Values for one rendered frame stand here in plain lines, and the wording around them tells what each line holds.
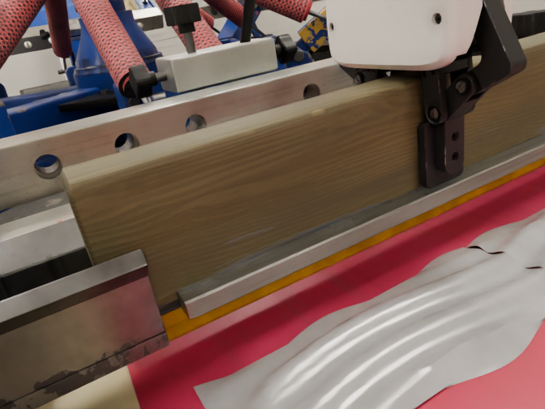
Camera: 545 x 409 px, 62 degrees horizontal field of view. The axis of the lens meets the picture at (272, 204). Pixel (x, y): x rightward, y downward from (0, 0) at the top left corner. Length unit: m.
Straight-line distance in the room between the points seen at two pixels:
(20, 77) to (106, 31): 3.62
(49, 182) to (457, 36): 0.34
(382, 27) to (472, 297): 0.15
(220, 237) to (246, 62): 0.33
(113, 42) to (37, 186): 0.33
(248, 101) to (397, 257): 0.25
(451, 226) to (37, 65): 4.14
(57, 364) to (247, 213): 0.10
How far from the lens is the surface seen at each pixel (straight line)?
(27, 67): 4.34
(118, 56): 0.69
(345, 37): 0.29
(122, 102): 0.72
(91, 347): 0.21
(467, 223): 0.33
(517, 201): 0.37
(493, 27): 0.25
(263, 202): 0.22
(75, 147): 0.43
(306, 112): 0.23
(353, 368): 0.21
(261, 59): 0.54
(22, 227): 0.39
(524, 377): 0.22
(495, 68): 0.25
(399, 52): 0.26
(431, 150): 0.28
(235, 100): 0.47
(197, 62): 0.51
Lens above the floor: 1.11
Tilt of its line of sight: 23 degrees down
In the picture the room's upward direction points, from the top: 10 degrees counter-clockwise
